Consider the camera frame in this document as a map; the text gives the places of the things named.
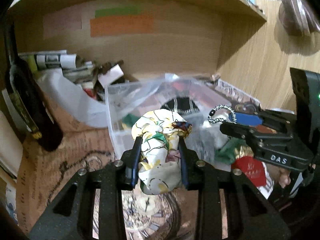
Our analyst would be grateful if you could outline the green knitted cloth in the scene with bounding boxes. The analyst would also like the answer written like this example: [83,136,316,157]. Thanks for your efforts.
[214,138,253,165]

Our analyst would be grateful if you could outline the floral white cloth pouch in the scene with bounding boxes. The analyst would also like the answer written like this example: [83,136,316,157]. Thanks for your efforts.
[131,109,192,195]

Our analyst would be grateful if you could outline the red pouch with gold ribbon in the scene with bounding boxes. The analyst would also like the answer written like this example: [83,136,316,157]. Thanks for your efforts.
[231,145,266,187]

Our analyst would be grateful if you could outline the black white speckled pouch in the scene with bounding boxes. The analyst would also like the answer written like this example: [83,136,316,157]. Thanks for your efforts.
[208,105,237,125]

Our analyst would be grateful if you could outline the person's right hand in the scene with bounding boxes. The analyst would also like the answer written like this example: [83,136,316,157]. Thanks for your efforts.
[272,166,291,189]

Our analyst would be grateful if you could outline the clear plastic storage box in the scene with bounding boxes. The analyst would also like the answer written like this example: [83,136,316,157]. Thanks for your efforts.
[104,76,226,165]

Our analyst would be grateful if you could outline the black embroidered fabric item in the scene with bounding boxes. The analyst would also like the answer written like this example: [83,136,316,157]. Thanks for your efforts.
[161,97,200,115]

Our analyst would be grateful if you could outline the white plastic bag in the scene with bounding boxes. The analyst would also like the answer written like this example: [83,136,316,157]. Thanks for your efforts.
[36,70,107,128]

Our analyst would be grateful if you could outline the small white cardboard box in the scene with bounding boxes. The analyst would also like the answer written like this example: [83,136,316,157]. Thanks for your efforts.
[98,64,124,88]

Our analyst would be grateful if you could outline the dark glass bottle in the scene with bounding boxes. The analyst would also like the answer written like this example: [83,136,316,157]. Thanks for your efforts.
[4,17,63,152]

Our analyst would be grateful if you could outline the rolled newspaper stack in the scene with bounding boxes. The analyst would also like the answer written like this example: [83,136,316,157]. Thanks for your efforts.
[19,50,95,83]

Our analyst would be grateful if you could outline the orange paper label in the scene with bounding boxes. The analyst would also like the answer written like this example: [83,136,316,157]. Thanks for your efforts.
[90,15,154,37]

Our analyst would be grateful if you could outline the green paper label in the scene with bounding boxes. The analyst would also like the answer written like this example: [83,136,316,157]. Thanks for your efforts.
[95,5,141,18]

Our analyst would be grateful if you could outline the pink paper label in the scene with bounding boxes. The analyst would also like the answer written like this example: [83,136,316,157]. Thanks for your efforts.
[43,8,82,40]

